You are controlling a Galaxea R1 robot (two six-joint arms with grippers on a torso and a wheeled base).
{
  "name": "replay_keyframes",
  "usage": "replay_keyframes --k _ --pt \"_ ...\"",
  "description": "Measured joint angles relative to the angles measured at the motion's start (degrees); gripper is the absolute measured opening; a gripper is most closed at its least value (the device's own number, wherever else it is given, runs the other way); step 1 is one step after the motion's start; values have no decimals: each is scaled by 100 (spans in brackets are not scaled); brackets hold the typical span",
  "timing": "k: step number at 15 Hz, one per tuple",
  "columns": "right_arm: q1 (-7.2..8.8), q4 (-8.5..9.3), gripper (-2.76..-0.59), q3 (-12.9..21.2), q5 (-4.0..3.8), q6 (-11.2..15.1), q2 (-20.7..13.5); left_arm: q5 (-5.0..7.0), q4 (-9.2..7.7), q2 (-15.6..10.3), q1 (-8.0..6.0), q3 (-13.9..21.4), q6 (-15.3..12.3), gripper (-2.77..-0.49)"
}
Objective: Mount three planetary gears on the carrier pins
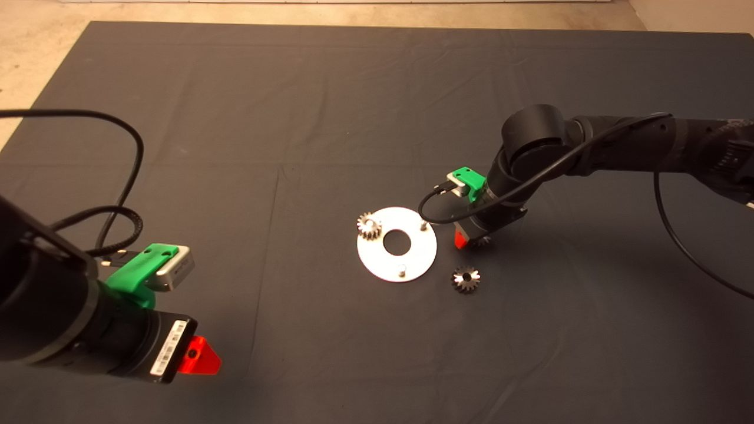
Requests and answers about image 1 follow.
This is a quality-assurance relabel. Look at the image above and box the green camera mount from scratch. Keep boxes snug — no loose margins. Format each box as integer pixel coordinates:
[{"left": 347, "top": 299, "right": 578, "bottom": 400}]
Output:
[
  {"left": 448, "top": 167, "right": 488, "bottom": 204},
  {"left": 106, "top": 243, "right": 179, "bottom": 310}
]

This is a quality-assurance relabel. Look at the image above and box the green right camera mount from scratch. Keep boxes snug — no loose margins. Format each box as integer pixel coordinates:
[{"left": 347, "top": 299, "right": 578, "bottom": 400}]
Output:
[{"left": 448, "top": 167, "right": 488, "bottom": 204}]

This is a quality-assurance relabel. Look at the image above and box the green left camera mount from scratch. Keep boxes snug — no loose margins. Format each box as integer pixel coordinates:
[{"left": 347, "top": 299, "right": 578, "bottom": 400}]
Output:
[{"left": 106, "top": 243, "right": 179, "bottom": 310}]

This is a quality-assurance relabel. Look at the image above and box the round metal carrier plate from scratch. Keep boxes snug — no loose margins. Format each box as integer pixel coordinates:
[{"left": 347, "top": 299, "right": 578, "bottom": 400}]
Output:
[{"left": 356, "top": 206, "right": 438, "bottom": 283}]

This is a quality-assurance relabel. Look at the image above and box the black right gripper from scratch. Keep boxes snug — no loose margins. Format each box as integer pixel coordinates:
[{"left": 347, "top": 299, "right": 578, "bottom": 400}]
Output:
[{"left": 454, "top": 197, "right": 527, "bottom": 250}]

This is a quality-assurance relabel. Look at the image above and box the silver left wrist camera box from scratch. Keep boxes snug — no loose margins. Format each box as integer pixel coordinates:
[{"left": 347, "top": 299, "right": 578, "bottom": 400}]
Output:
[{"left": 154, "top": 246, "right": 196, "bottom": 293}]

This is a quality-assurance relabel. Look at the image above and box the dark grey table cloth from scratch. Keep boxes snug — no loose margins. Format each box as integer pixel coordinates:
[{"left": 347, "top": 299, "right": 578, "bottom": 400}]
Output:
[{"left": 0, "top": 22, "right": 754, "bottom": 424}]

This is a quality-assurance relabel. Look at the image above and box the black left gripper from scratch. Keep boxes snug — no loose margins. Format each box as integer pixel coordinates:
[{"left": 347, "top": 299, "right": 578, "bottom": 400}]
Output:
[{"left": 80, "top": 303, "right": 223, "bottom": 385}]

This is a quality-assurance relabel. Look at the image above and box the black left camera cable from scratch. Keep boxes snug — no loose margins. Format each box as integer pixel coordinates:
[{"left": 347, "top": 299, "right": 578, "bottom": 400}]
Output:
[{"left": 0, "top": 109, "right": 145, "bottom": 269}]

